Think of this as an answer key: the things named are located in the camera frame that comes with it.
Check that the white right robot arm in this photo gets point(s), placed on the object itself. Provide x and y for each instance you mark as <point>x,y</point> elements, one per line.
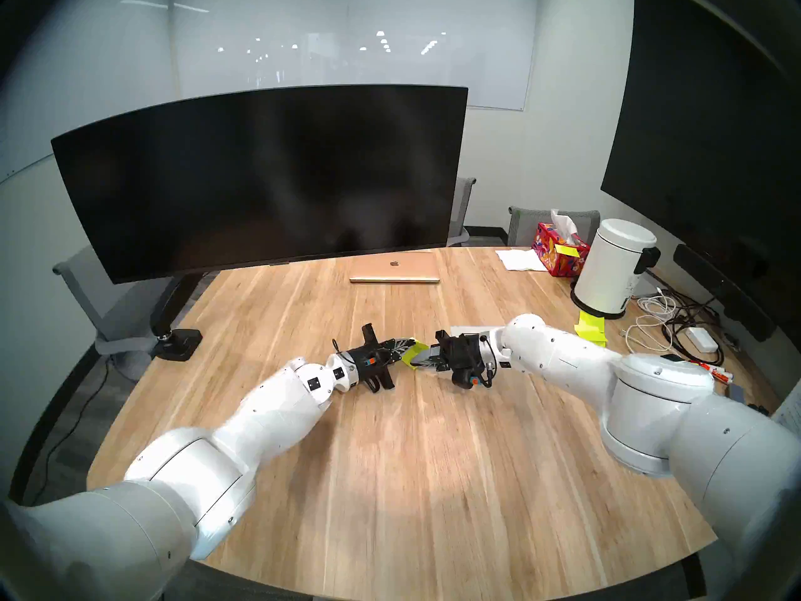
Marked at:
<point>626,393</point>

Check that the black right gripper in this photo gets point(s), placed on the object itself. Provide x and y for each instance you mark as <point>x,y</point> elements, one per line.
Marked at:
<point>466,359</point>

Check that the curved black desktop monitor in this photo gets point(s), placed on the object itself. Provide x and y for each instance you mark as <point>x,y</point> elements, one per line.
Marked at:
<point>250,180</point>

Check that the white power adapter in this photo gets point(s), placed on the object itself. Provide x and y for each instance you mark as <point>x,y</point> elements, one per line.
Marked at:
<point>701,338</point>

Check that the rose gold closed laptop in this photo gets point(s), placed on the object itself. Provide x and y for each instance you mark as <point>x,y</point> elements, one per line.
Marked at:
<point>394,268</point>

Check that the grey table power outlet panel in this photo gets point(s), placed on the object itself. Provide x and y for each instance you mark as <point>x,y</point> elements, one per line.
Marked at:
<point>475,330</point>

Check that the small yellow sticky note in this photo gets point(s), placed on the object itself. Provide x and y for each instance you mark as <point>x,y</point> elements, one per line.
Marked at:
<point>566,250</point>

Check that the white tissue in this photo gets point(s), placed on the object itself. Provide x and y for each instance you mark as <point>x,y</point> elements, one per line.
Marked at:
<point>563,224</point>

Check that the colourful floral tissue box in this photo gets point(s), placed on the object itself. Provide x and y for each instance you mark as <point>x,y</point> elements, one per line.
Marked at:
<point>557,261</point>

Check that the grey mesh office chair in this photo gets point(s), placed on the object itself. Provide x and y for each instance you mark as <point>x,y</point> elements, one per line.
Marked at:
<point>112,321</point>
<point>462,208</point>
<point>532,221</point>

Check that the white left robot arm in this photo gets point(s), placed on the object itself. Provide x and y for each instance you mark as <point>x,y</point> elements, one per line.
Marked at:
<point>206,462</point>

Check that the pile of yellow sticky notes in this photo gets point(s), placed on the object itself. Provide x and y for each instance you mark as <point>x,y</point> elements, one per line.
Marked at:
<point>591,327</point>

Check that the glass wall whiteboard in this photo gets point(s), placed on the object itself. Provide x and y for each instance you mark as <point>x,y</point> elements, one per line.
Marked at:
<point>313,42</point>

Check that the white cylindrical bin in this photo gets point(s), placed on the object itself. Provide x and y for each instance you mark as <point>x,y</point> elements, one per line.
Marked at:
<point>610,268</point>

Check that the grey whiteboard eraser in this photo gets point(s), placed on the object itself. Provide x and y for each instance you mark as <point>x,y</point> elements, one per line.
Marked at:
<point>736,394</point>

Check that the yellow sticky note pad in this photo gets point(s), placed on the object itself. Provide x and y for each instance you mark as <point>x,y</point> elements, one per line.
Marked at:
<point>410,360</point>

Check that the white paper napkin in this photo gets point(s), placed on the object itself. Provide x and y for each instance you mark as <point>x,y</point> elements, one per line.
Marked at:
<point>519,260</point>

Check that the small black clip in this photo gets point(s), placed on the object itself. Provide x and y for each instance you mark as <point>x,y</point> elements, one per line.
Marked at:
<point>760,410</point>

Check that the large black wall television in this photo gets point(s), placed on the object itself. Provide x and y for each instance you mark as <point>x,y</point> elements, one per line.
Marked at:
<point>701,136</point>

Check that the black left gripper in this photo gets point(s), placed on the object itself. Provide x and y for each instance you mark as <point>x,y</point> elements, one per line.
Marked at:
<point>372,363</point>

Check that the white printed paper sheet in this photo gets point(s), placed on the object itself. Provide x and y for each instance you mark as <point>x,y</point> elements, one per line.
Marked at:
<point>790,415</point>

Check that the red white marker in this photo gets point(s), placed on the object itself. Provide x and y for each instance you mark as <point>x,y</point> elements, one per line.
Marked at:
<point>719,373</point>

